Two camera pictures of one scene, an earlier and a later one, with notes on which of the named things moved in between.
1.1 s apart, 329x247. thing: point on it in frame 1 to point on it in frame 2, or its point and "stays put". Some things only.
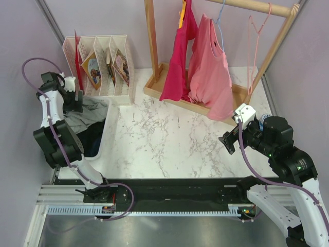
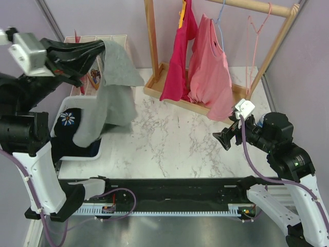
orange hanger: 182,14 stays put
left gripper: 75,106 to 70,60
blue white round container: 262,118 stays put
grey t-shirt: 94,110 to 115,109
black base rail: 168,191 stays put
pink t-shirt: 209,77 stays put
